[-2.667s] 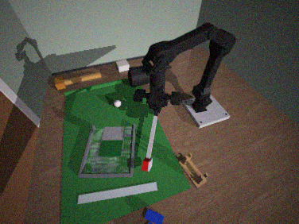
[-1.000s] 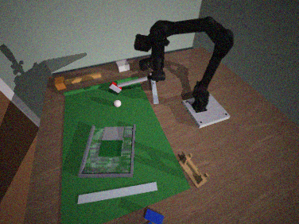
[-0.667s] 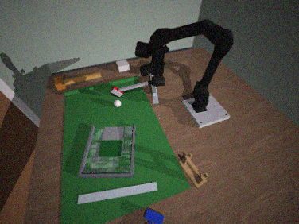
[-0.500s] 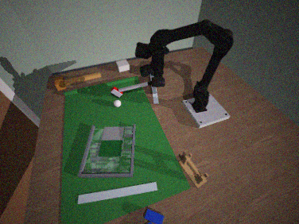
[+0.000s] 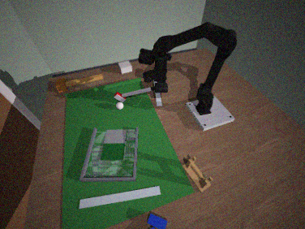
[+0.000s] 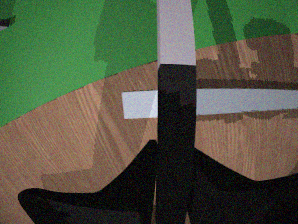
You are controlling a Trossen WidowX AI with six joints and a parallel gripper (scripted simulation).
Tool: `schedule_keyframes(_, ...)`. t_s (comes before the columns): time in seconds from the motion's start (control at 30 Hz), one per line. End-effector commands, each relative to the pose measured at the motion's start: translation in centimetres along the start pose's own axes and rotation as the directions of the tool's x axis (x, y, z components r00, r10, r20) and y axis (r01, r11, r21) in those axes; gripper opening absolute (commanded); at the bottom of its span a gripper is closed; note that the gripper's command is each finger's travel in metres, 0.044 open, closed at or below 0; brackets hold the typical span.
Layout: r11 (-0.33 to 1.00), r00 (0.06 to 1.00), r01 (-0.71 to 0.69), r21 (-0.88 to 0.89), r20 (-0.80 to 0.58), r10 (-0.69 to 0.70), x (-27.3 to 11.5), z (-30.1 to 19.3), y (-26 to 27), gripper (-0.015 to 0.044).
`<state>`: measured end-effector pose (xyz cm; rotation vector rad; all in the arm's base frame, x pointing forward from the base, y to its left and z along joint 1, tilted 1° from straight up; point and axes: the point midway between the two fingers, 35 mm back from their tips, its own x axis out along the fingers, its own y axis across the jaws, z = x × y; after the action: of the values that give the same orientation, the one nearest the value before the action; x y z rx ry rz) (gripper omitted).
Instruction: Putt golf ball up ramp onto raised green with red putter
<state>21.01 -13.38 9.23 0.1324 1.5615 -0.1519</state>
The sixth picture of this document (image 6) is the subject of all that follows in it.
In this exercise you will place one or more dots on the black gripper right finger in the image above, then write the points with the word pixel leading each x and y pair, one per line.
pixel 221 196

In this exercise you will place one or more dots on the green putting mat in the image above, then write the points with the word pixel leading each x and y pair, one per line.
pixel 54 46

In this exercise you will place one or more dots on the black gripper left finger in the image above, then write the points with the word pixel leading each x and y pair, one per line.
pixel 128 199

